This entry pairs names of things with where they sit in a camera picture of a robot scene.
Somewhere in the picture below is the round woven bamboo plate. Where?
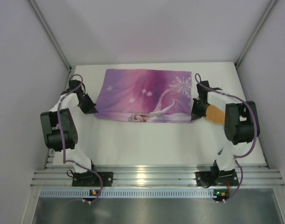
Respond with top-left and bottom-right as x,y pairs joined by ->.
205,105 -> 225,125

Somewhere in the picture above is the left aluminium frame post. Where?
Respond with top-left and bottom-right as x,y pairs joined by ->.
26,0 -> 71,70

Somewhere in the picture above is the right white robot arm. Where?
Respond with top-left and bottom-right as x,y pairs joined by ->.
191,81 -> 260,171

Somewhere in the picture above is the aluminium frame post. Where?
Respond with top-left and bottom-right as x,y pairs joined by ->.
234,0 -> 279,69
26,0 -> 71,70

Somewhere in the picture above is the right aluminium frame post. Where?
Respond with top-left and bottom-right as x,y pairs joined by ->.
234,0 -> 279,69

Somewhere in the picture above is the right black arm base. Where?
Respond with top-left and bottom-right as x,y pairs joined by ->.
195,170 -> 239,188

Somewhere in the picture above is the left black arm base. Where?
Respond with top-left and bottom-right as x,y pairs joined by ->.
72,171 -> 114,187

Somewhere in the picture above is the perforated grey cable duct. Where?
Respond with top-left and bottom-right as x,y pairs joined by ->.
40,189 -> 228,198

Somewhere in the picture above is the aluminium mounting rail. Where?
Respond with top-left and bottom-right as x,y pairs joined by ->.
30,166 -> 285,189

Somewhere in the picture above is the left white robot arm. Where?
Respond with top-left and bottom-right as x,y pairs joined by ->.
40,80 -> 97,174

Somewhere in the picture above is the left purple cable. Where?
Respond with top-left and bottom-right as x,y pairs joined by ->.
57,74 -> 104,203

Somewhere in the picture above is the purple printed placemat cloth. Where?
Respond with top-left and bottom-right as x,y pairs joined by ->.
95,69 -> 192,123

